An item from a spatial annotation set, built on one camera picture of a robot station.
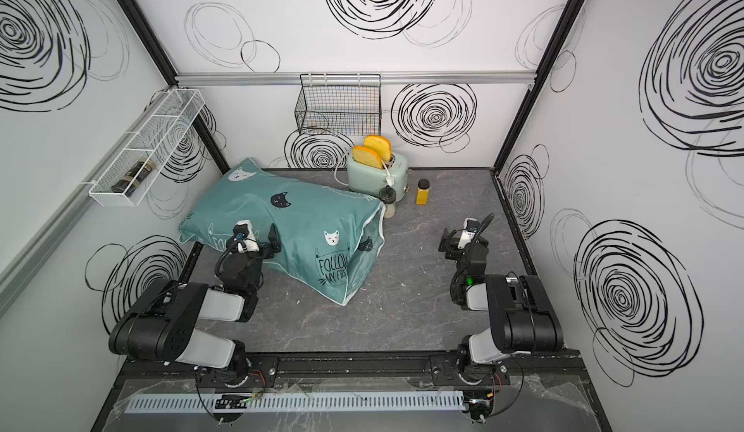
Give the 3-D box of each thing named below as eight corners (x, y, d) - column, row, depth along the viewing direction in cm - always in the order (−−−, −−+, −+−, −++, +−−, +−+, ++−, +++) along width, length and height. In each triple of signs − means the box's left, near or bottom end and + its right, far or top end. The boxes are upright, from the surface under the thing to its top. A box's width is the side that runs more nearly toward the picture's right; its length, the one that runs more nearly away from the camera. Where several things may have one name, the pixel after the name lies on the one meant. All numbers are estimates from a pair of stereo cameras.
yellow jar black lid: (416, 204, 111) (419, 187, 103) (415, 195, 114) (418, 178, 106) (426, 204, 111) (430, 187, 103) (425, 195, 114) (429, 178, 106)
